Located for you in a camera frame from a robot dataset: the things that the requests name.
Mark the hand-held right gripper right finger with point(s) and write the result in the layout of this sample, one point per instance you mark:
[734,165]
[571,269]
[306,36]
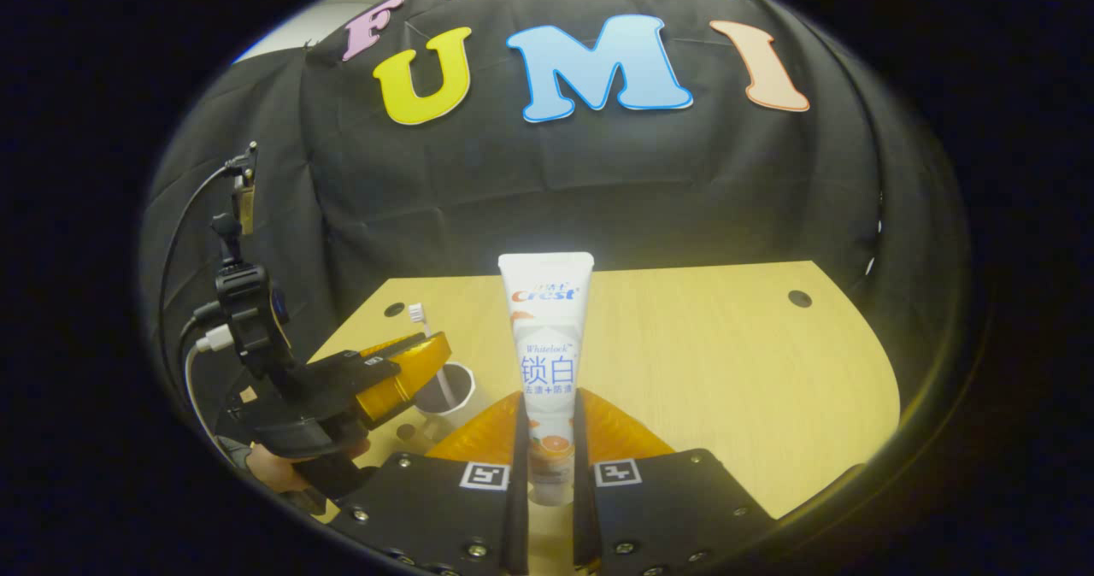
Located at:
[583,490]

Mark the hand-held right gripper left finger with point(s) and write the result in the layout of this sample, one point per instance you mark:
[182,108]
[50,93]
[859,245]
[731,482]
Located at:
[520,490]

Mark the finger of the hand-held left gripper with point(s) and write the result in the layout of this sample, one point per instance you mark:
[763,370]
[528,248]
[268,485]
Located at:
[342,367]
[402,388]

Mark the pale pink toothbrush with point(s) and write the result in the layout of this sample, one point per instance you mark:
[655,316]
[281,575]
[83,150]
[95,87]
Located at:
[446,388]

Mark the white toothpaste tube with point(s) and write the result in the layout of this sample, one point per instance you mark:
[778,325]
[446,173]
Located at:
[547,337]

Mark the black backdrop cloth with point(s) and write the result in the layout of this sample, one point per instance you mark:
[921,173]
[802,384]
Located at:
[598,183]

